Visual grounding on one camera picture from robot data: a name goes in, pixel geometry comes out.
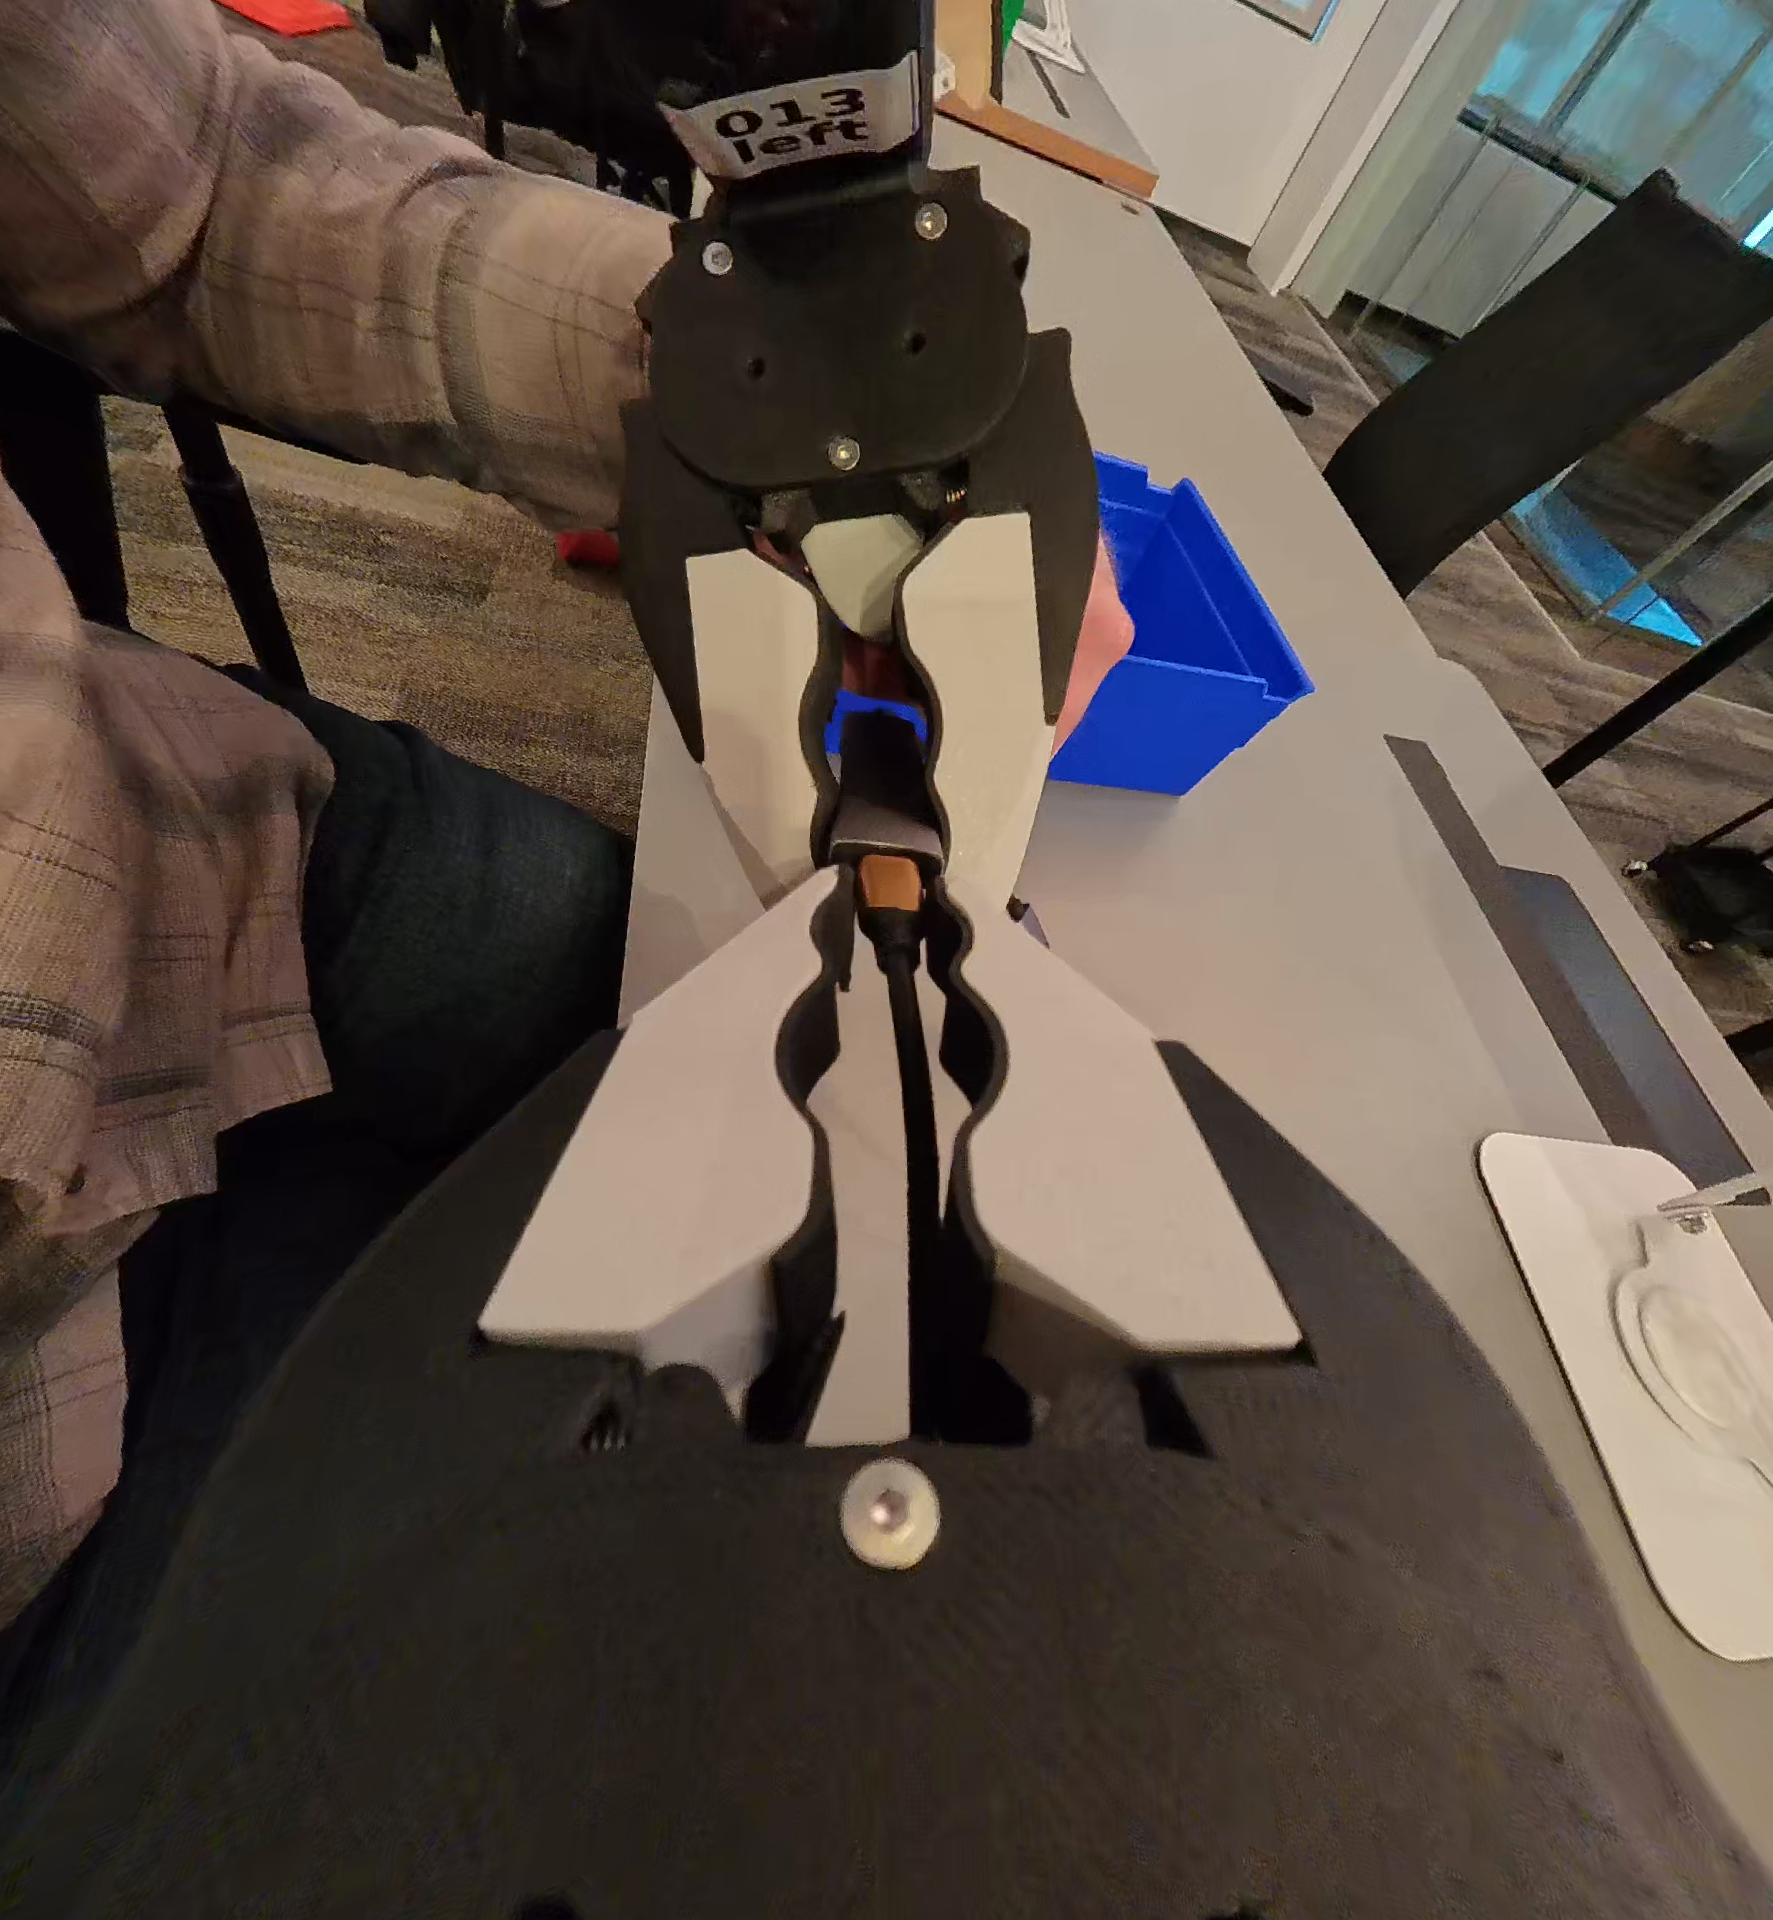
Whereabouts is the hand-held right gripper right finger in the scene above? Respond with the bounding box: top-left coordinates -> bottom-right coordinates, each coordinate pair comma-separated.
940,877 -> 1302,1382

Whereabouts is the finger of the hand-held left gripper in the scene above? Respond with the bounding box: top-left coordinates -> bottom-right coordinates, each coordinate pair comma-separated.
892,510 -> 1056,905
683,543 -> 840,905

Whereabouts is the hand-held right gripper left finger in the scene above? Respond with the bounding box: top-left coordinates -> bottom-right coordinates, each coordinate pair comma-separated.
474,866 -> 847,1419

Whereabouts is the short grey usb hub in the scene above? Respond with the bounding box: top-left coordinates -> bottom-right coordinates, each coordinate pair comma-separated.
823,708 -> 951,869

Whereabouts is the blue plastic bin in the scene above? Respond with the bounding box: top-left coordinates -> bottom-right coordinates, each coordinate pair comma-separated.
823,449 -> 1315,798

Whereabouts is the braided cable copper plug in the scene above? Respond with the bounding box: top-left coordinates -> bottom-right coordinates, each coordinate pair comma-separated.
853,851 -> 979,1449

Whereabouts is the person's left forearm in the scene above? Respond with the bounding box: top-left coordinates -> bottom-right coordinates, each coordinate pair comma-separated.
0,0 -> 683,527

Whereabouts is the wooden board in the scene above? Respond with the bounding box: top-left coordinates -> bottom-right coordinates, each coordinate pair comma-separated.
935,89 -> 1160,200

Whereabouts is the clear acrylic stand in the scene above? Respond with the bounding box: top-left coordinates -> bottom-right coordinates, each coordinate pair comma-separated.
1613,1140 -> 1773,1524

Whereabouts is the black mesh office chair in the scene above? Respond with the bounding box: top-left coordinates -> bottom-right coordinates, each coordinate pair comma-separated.
1320,168 -> 1773,599

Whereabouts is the black utility cart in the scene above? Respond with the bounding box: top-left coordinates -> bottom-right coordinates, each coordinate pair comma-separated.
1642,756 -> 1773,961

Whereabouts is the black metal pole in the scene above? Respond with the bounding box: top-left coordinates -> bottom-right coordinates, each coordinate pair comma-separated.
1539,576 -> 1773,789

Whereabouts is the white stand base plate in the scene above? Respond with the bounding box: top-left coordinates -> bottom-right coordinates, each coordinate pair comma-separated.
1478,1131 -> 1773,1663

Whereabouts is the black chair frame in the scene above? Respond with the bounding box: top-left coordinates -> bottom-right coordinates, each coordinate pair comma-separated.
0,300 -> 310,692

